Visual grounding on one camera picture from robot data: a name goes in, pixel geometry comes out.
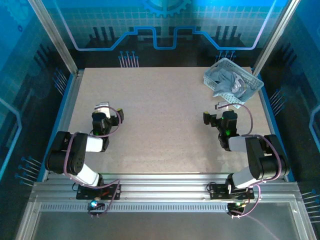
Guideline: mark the grey-blue printed t-shirt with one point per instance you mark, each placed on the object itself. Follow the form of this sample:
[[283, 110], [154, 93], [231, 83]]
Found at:
[[226, 82]]

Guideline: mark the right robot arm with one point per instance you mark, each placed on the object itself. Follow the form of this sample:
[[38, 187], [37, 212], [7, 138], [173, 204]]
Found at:
[[265, 162]]

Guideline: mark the blue table side strip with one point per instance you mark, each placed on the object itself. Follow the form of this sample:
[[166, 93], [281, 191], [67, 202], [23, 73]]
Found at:
[[64, 100], [272, 117]]

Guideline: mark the light blue plastic basket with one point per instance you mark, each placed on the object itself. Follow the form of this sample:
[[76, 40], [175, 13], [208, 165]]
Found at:
[[247, 76]]

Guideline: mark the small connector with light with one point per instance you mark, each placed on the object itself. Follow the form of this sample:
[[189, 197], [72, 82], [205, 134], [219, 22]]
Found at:
[[237, 207], [94, 203]]

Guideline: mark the grey lower shelf panel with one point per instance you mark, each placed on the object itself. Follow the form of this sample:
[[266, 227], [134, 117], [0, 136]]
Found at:
[[150, 227]]

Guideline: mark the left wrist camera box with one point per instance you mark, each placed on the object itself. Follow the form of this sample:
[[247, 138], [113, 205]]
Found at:
[[103, 108]]

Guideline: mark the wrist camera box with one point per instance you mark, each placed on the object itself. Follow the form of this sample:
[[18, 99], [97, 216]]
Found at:
[[103, 108], [223, 106]]

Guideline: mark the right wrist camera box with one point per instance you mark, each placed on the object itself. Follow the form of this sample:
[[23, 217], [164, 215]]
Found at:
[[223, 106]]

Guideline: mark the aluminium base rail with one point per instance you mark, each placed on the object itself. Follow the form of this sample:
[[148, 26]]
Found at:
[[162, 187]]

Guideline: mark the aluminium frame post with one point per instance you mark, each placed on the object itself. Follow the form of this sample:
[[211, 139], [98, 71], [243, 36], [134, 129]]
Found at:
[[275, 37], [55, 37]]

